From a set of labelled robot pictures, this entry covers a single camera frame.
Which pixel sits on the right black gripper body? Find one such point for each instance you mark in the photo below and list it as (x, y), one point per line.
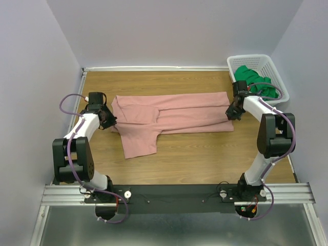
(234, 112)

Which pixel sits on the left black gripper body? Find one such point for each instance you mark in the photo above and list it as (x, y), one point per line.
(109, 118)

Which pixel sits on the pink printed t shirt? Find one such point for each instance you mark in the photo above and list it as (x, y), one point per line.
(140, 119)

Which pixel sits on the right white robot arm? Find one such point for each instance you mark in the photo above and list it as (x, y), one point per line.
(276, 139)

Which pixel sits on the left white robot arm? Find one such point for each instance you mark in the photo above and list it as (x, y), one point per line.
(72, 156)

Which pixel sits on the white back edge strip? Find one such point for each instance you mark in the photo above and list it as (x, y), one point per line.
(156, 68)

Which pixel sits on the green t shirt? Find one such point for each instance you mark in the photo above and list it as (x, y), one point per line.
(256, 83)

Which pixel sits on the white plastic basket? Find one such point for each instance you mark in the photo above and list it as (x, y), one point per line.
(264, 66)

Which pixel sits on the aluminium left side rail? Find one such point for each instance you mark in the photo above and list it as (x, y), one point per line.
(75, 109)

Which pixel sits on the aluminium rail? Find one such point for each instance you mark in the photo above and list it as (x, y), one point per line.
(75, 109)
(278, 193)

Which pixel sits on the aluminium front rail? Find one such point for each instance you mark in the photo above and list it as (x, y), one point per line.
(278, 193)

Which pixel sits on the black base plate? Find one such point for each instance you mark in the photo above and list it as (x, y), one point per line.
(137, 207)

